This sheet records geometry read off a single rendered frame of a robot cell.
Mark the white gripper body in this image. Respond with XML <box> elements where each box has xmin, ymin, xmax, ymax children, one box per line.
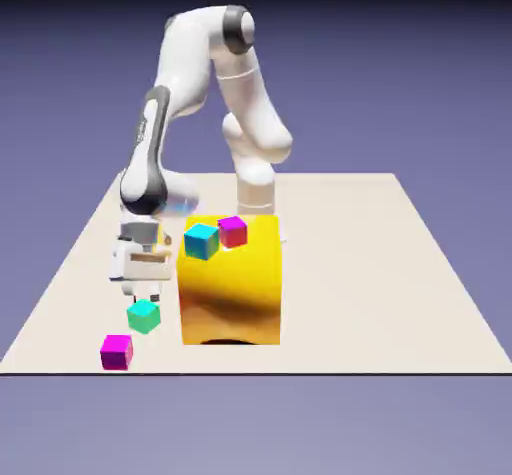
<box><xmin>109</xmin><ymin>238</ymin><xmax>174</xmax><ymax>284</ymax></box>

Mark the small green cube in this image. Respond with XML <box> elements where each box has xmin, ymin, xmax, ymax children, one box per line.
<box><xmin>126</xmin><ymin>298</ymin><xmax>162</xmax><ymax>335</ymax></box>

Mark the small cyan cube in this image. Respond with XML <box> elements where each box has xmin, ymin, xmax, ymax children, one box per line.
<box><xmin>183</xmin><ymin>222</ymin><xmax>221</xmax><ymax>262</ymax></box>

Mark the small magenta red cube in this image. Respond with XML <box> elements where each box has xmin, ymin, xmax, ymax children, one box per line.
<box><xmin>216</xmin><ymin>215</ymin><xmax>249</xmax><ymax>249</ymax></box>

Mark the large yellow box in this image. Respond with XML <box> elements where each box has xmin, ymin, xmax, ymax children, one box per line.
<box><xmin>176</xmin><ymin>213</ymin><xmax>282</xmax><ymax>347</ymax></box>

